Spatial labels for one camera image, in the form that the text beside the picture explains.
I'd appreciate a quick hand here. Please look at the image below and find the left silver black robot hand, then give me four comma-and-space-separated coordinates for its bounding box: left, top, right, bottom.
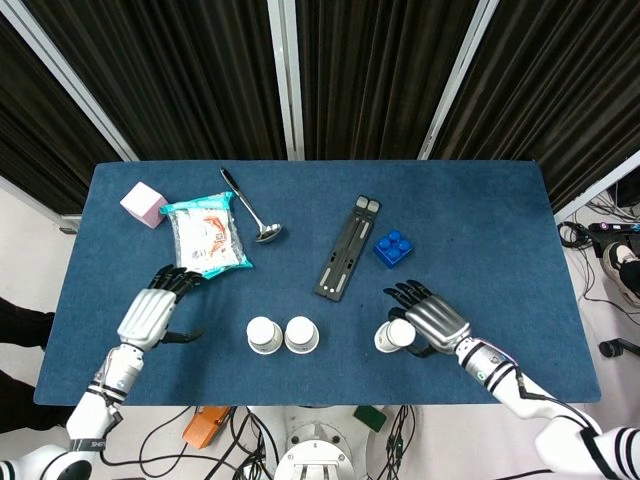
116, 264, 206, 352

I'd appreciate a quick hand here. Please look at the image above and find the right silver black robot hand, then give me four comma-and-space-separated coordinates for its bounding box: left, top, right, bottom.
382, 279, 473, 359

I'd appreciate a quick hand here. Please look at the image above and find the white paper cup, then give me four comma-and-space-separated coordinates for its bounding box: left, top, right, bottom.
245, 316, 284, 356
373, 318, 417, 354
283, 315, 321, 355

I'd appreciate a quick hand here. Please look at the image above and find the blue building block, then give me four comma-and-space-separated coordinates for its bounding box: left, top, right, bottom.
372, 228, 416, 270

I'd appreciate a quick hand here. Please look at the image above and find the blue table cloth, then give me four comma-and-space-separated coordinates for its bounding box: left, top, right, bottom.
32, 159, 602, 407

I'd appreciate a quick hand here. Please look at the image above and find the teal clear snack packet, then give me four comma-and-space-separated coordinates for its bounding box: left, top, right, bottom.
158, 191, 255, 281

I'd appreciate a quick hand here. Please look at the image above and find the pink cube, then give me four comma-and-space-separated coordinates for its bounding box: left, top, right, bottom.
119, 181, 168, 230

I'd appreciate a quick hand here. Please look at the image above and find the green box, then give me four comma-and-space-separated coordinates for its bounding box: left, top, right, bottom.
353, 405, 389, 433

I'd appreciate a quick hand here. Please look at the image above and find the black folding laptop stand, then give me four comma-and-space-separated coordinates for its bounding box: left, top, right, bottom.
313, 195, 382, 303

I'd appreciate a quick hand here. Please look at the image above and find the black clothed person leg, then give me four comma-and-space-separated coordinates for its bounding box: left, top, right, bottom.
0, 295, 57, 352

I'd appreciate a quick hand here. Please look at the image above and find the orange device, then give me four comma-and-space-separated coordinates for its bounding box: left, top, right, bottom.
181, 405, 232, 450

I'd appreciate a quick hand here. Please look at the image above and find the white robot torso base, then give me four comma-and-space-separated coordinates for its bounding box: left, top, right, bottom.
247, 405, 426, 480

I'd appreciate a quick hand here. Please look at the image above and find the black caster leg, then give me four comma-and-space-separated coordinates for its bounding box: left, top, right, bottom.
598, 337, 640, 359

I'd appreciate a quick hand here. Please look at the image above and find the beige black shoe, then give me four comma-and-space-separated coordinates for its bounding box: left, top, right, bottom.
602, 243, 640, 307

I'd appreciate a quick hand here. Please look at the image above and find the black power strip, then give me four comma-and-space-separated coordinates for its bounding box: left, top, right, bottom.
588, 221, 640, 237

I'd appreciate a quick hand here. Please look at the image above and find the black pleated curtain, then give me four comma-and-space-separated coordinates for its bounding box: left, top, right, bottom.
430, 0, 640, 214
22, 0, 289, 162
0, 14, 123, 216
294, 0, 482, 161

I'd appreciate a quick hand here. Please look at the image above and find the black floor cable loop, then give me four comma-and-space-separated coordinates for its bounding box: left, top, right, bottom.
97, 405, 281, 480

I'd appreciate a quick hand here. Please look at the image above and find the black cable bundle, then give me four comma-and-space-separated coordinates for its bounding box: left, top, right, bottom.
382, 405, 420, 480

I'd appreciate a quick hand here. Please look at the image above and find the steel ladle with black handle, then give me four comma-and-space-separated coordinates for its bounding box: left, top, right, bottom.
219, 167, 285, 245

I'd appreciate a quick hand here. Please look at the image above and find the black cable coil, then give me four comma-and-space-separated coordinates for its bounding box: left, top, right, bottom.
557, 222, 597, 250

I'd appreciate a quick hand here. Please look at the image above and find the white frame post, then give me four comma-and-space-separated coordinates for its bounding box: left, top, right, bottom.
553, 148, 640, 225
417, 0, 501, 161
0, 0, 140, 162
266, 0, 306, 161
0, 174, 82, 234

